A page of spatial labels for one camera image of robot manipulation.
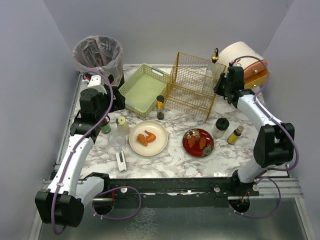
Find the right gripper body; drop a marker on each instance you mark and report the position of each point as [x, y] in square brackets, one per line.
[220, 86]

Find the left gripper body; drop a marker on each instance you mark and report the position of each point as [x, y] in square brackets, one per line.
[118, 99]

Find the yellow-lid sauce jar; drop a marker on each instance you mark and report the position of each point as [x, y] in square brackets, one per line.
[106, 126]

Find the gold-spout oil bottle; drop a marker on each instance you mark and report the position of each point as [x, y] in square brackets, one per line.
[209, 79]

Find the gold-cap pepper grinder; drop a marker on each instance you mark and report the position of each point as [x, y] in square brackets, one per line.
[160, 105]

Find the small yellow spice bottle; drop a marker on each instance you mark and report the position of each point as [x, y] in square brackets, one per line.
[234, 136]

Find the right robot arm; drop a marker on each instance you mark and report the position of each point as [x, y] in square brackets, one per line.
[274, 145]

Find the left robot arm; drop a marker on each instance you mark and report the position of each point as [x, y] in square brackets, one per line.
[64, 200]

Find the black ribbed trash bin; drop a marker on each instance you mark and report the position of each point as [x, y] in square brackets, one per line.
[111, 72]

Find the red pen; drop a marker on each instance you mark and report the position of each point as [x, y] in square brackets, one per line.
[141, 118]

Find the green-lid seasoning shaker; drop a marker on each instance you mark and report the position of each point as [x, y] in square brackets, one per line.
[122, 126]

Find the white round drawer box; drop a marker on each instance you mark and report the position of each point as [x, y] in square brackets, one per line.
[255, 73]

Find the pale green plastic basket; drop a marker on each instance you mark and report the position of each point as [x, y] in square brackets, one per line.
[142, 88]

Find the clear plastic cup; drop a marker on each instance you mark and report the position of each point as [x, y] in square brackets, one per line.
[117, 141]

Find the black-lid glass jar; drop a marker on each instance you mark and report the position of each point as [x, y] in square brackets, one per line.
[220, 127]

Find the orange fried nugget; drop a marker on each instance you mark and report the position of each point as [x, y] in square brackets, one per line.
[142, 139]

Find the orange chicken wing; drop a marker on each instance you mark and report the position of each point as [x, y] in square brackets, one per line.
[150, 136]

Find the cream round plate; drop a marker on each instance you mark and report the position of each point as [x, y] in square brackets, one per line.
[153, 148]

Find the white folded peeler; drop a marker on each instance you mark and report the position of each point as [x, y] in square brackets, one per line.
[121, 161]

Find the right orange croquette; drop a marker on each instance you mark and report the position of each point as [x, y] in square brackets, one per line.
[202, 142]

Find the orange croquette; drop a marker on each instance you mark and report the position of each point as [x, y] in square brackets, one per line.
[192, 141]
[202, 142]

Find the left orange croquette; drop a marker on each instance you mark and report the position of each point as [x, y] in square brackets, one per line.
[192, 141]

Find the red floral plate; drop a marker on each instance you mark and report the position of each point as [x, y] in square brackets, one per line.
[196, 151]

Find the gold wire rack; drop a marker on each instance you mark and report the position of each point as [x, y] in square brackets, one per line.
[184, 86]

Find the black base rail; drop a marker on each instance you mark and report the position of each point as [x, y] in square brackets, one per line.
[192, 192]

